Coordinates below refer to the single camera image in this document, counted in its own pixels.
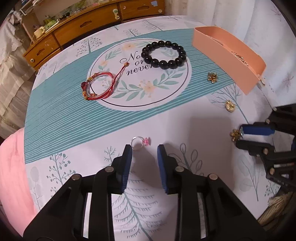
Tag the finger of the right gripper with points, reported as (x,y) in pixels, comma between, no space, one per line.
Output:
(281,119)
(279,166)

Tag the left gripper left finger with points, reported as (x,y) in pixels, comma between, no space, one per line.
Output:
(82,209)

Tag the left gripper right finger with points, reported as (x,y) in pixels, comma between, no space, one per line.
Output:
(226,217)

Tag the gold flower earring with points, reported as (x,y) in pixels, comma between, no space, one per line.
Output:
(236,135)

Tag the knit sleeve forearm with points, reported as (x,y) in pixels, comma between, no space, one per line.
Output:
(276,206)

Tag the gold round pendant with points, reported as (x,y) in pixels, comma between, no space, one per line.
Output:
(230,106)

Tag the pink blanket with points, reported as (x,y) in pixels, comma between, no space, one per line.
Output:
(15,193)

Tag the pink drawer tray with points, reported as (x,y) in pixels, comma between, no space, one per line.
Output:
(232,55)

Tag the patterned tablecloth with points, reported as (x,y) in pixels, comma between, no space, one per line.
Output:
(141,83)

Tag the lace covered piano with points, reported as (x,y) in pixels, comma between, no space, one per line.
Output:
(17,76)

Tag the white mug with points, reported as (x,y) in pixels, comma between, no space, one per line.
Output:
(39,32)

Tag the wooden desk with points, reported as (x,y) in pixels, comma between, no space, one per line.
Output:
(84,23)

